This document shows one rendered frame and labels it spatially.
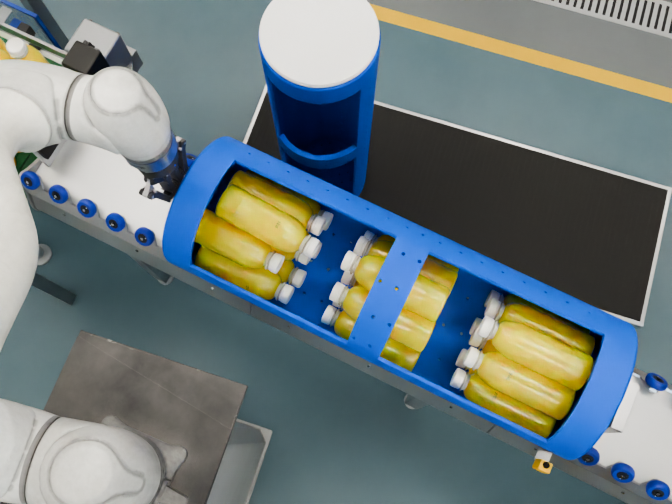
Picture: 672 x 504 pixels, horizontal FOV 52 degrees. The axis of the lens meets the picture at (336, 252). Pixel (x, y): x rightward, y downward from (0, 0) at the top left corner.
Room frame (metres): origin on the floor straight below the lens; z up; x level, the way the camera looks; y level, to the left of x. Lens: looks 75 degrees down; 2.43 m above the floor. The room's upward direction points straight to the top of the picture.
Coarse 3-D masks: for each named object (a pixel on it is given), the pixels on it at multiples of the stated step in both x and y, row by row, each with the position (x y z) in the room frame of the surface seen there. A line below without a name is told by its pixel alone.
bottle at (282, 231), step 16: (224, 192) 0.45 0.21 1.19; (240, 192) 0.46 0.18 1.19; (224, 208) 0.42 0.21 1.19; (240, 208) 0.42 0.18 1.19; (256, 208) 0.42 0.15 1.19; (272, 208) 0.42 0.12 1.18; (240, 224) 0.40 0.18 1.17; (256, 224) 0.39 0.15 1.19; (272, 224) 0.39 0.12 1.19; (288, 224) 0.39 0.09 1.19; (272, 240) 0.36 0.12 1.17; (288, 240) 0.36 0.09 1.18; (304, 240) 0.37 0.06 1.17
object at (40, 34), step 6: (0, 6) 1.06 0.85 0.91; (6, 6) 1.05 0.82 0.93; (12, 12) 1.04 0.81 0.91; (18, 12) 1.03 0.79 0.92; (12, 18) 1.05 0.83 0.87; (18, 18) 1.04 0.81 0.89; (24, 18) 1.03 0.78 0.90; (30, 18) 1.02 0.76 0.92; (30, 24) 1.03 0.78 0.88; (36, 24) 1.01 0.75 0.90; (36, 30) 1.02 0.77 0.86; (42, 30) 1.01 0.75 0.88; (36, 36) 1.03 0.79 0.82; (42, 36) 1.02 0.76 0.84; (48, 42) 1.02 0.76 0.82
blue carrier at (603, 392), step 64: (192, 192) 0.44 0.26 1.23; (320, 192) 0.45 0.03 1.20; (192, 256) 0.38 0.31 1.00; (320, 256) 0.39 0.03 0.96; (448, 256) 0.32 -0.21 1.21; (320, 320) 0.24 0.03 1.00; (384, 320) 0.20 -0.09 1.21; (448, 320) 0.24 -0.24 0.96; (576, 320) 0.20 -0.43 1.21; (448, 384) 0.10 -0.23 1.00; (576, 448) -0.02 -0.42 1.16
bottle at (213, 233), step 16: (208, 224) 0.40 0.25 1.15; (224, 224) 0.41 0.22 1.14; (208, 240) 0.37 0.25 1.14; (224, 240) 0.37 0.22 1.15; (240, 240) 0.37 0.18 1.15; (256, 240) 0.37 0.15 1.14; (224, 256) 0.35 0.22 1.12; (240, 256) 0.34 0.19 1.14; (256, 256) 0.34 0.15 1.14; (272, 256) 0.34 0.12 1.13
